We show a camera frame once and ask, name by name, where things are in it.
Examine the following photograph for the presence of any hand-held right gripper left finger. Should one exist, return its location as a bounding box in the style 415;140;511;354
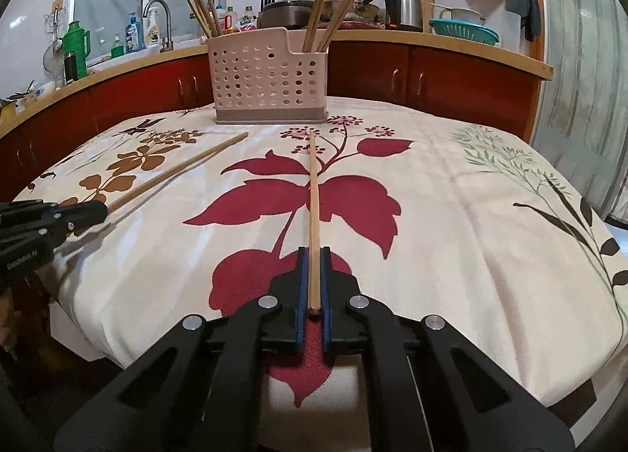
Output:
53;246;311;452

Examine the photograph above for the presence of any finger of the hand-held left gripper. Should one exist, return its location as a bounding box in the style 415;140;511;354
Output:
0;200;58;216
0;201;108;249

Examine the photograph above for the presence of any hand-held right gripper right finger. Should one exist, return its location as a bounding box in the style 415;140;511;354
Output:
319;246;576;452

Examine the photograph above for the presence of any pink perforated utensil holder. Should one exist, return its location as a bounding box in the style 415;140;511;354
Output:
206;27;329;125

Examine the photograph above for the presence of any floral tablecloth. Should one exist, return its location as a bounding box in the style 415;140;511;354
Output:
11;96;628;408

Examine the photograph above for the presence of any green thermos flask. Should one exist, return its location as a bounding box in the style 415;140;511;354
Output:
62;21;90;79

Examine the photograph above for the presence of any blue detergent bottle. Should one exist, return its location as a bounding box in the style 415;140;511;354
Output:
125;12;141;53

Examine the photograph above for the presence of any white spray bottle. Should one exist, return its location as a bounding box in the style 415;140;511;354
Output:
144;8;162;48

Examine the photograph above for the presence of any chrome kitchen faucet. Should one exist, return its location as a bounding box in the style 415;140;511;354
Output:
142;0;175;51

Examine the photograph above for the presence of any grey rice cooker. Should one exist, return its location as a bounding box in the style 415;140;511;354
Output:
262;0;315;30

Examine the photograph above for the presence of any beige kitchen countertop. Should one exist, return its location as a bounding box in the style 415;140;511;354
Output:
0;25;554;139

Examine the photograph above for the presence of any steel wok with lid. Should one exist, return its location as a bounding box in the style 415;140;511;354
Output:
314;0;386;24

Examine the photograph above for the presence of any teal plastic colander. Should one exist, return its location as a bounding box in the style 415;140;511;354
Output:
429;18;500;46

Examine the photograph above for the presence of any steel electric kettle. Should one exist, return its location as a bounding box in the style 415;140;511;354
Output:
384;0;424;32

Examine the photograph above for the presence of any wooden cutting board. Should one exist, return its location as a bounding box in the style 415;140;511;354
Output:
414;0;436;31

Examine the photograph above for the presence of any glass sliding door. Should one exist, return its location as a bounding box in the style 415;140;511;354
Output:
532;0;628;227

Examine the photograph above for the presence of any wall hook with utensils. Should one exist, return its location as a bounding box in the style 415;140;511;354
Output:
51;0;67;41

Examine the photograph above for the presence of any white pitcher green handle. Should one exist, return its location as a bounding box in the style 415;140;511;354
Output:
438;7;484;24

